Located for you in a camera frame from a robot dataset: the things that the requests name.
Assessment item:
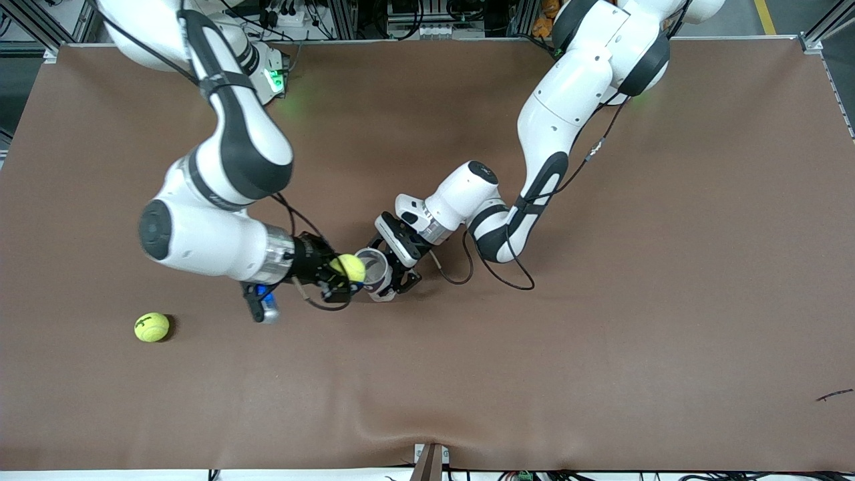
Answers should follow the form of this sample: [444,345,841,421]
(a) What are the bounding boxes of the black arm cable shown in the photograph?
[100,0,355,313]
[431,13,689,292]

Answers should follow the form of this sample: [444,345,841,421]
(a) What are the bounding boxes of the yellow-green tennis ball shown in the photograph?
[134,312,170,343]
[330,253,367,284]

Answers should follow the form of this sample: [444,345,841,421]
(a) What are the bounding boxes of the aluminium frame profile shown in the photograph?
[508,0,535,37]
[327,0,361,39]
[798,0,855,55]
[0,0,94,64]

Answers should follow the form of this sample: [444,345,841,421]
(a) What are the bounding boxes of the orange bagged items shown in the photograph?
[532,0,563,38]

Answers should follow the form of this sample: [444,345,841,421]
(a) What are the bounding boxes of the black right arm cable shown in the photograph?
[100,0,355,313]

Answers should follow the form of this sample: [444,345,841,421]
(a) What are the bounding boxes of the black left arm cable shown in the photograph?
[431,13,689,292]

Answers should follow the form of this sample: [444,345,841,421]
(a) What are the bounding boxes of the white terminal block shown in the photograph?
[413,22,470,39]

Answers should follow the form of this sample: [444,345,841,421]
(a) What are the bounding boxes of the white power strip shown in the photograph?
[254,5,309,29]

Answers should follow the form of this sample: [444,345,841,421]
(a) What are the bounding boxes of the large table cover mat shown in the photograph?
[0,37,855,472]

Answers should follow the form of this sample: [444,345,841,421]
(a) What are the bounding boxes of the metal table edge bracket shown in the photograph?
[413,442,450,481]

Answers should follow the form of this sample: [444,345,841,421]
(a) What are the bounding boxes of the clear tennis ball can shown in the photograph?
[353,247,396,303]

